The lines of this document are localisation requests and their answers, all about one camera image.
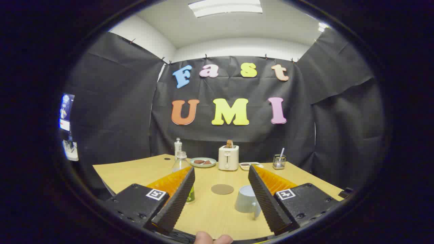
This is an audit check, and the white toaster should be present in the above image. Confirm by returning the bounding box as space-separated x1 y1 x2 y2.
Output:
218 145 240 171

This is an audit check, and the blue wall screen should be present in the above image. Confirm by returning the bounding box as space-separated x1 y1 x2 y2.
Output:
59 93 75 131

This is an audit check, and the pale green plate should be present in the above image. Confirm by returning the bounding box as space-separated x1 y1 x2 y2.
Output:
189 157 217 168

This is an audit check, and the white divided tray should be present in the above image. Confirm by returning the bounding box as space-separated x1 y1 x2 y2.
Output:
239 162 264 171

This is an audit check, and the white cup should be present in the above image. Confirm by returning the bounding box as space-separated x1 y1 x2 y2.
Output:
235 185 262 220

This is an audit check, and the wooden table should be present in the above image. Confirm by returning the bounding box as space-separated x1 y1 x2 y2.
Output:
93 154 344 241

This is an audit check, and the clear juice bottle green label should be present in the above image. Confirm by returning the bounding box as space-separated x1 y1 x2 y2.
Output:
171 151 196 204

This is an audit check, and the rectangular ceiling light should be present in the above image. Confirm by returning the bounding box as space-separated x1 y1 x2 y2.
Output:
188 0 263 18

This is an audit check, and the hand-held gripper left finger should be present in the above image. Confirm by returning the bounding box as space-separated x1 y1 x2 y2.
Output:
102 165 196 236

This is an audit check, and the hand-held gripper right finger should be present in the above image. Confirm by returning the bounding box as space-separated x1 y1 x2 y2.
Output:
248 165 341 236

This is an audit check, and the wire mesh holder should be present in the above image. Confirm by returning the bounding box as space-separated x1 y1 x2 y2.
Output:
273 154 287 170

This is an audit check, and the black backdrop cloth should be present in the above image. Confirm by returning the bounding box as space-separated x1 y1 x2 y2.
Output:
64 29 385 200

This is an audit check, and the round brown coaster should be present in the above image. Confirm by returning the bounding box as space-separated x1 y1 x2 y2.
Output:
211 184 234 195

